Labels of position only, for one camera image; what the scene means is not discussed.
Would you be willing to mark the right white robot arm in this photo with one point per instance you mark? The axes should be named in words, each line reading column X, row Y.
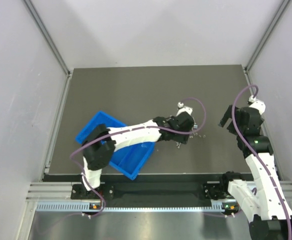
column 266, row 208

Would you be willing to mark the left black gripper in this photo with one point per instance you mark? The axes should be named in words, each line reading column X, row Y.
column 189, row 127

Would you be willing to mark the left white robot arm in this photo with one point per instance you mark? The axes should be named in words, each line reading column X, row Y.
column 103, row 142

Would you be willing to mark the slotted cable duct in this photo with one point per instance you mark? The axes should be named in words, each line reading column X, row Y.
column 94, row 207

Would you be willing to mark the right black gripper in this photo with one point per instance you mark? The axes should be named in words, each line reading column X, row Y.
column 231, row 116

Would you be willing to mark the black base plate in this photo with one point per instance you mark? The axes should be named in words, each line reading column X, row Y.
column 117, row 190

